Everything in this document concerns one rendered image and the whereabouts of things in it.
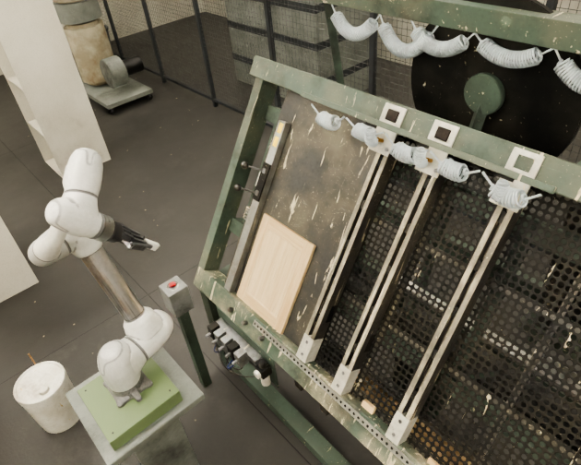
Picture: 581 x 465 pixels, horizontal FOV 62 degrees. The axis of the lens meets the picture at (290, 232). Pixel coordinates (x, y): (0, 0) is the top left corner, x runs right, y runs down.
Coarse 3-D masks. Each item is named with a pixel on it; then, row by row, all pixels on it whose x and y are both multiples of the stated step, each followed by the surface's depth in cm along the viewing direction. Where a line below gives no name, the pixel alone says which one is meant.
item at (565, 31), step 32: (320, 0) 249; (352, 0) 233; (384, 0) 220; (416, 0) 207; (448, 0) 198; (480, 32) 192; (512, 32) 183; (544, 32) 174; (576, 32) 166; (480, 128) 214
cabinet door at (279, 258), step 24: (264, 216) 248; (264, 240) 248; (288, 240) 236; (264, 264) 247; (288, 264) 236; (240, 288) 259; (264, 288) 247; (288, 288) 235; (264, 312) 247; (288, 312) 235
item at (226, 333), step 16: (224, 320) 268; (208, 336) 263; (224, 336) 256; (240, 336) 259; (224, 352) 268; (240, 352) 247; (256, 352) 249; (240, 368) 256; (256, 368) 241; (272, 368) 244
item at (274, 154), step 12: (276, 132) 239; (288, 132) 239; (276, 156) 241; (276, 168) 245; (264, 192) 246; (252, 204) 251; (252, 216) 251; (252, 228) 252; (240, 240) 257; (240, 252) 257; (240, 264) 258; (228, 276) 263; (228, 288) 263
